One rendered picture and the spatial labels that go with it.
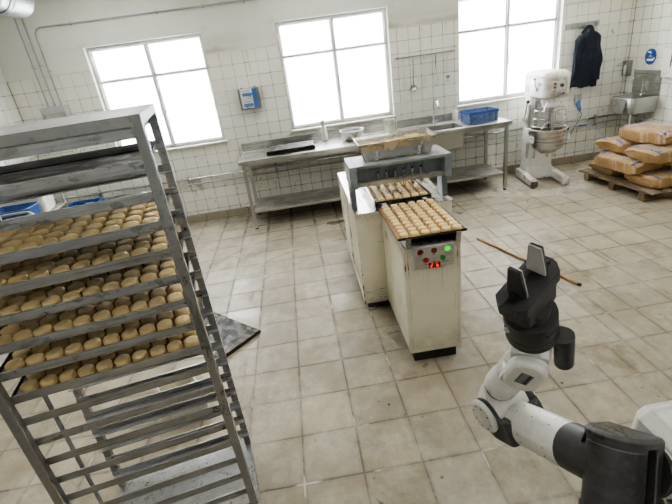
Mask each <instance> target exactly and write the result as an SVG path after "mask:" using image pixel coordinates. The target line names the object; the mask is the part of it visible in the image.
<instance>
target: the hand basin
mask: <svg viewBox="0 0 672 504"><path fill-rule="evenodd" d="M622 63H623V66H622V65H620V66H622V74H621V76H631V72H632V65H633V60H625V61H623V62H622ZM662 78H666V79H665V81H664V83H672V47H666V48H665V52H664V58H663V64H662V70H643V69H636V70H635V72H634V77H633V78H632V82H631V84H633V85H632V92H631V94H624V95H617V96H612V97H611V99H610V108H609V111H610V112H611V113H617V114H626V115H629V117H628V125H629V124H631V121H632V115H634V121H633V122H632V123H635V124H636V123H640V122H643V120H639V122H636V119H635V115H636V114H643V113H644V114H645V113H649V112H654V111H656V108H657V103H658V98H659V94H660V88H661V82H662ZM644 114H643V116H642V117H640V118H643V117H645V115H644Z"/></svg>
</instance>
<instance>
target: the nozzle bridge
mask: <svg viewBox="0 0 672 504"><path fill-rule="evenodd" d="M422 160H423V162H422ZM414 161H415V169H414V175H411V166H413V168H414ZM405 163H406V172H405V175H406V176H405V177H403V175H402V170H403V167H405ZM422 163H423V170H422V171H423V172H422V174H420V171H419V167H420V164H422ZM396 164H397V178H394V168H396ZM344 165H345V173H346V179H347V181H348V188H349V196H350V205H351V207H352V210H356V209H358V206H357V197H356V190H358V189H359V188H362V187H369V186H375V185H382V184H388V183H395V182H402V181H408V180H415V179H421V178H428V177H434V176H437V190H438V193H440V194H441V195H442V196H447V195H448V194H447V176H450V175H452V154H451V152H449V151H447V150H445V149H444V148H442V147H440V146H438V145H433V146H432V148H431V151H430V153H427V154H420V155H413V156H407V157H400V158H394V159H387V160H380V161H374V162H367V163H366V162H365V161H364V159H363V158H362V156H357V157H351V158H344ZM388 166H389V171H388ZM379 167H380V180H379V181H377V171H379ZM386 169H387V172H388V179H386V177H385V170H386Z"/></svg>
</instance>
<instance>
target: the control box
mask: <svg viewBox="0 0 672 504"><path fill-rule="evenodd" d="M446 246H450V250H449V251H446V250H445V247H446ZM433 248H436V249H437V252H436V253H432V252H431V250H432V249H433ZM419 250H422V251H423V254H422V255H418V251H419ZM442 255H445V256H446V258H445V260H441V258H440V257H441V256H442ZM412 258H413V269H414V271H416V270H422V269H428V268H431V267H432V266H431V265H432V264H431V263H433V267H432V268H435V267H437V266H438V265H437V264H438V263H439V266H438V267H441V266H447V265H453V264H455V260H454V242H453V241H448V242H442V243H435V244H429V245H423V246H416V247H412ZM424 258H428V259H429V261H428V262H427V263H425V262H424V261H423V260H424ZM437 262H438V263H437ZM436 263H437V264H436ZM430 264H431V265H430ZM436 265H437V266H436ZM430 266H431V267H430Z"/></svg>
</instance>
